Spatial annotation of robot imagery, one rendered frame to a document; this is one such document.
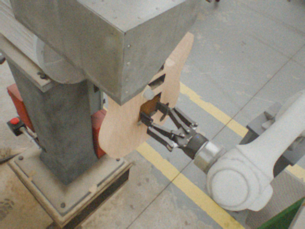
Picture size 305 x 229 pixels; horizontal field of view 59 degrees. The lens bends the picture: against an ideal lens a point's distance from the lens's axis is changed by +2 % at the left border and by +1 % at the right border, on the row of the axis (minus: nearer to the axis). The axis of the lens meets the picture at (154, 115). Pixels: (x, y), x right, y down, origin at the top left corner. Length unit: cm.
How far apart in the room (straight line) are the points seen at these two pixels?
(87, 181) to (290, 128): 118
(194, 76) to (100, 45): 224
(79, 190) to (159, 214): 56
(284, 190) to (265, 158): 160
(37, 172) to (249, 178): 129
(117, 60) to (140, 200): 152
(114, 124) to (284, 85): 236
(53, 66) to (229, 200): 52
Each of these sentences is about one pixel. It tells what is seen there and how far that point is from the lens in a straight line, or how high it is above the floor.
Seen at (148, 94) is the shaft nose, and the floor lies 126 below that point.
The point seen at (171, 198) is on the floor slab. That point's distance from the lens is 188.
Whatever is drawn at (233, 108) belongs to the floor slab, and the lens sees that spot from 246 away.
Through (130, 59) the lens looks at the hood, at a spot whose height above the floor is 148.
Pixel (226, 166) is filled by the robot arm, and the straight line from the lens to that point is 56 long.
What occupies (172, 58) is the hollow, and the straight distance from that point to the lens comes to 84.
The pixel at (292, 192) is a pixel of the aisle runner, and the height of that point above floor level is 0.
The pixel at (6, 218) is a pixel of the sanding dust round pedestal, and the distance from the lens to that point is 191.
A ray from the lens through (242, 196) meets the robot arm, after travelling 55.
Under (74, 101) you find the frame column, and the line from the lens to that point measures 113.
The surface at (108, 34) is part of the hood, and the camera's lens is 37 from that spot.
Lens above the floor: 173
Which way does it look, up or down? 52 degrees down
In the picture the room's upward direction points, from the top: 12 degrees clockwise
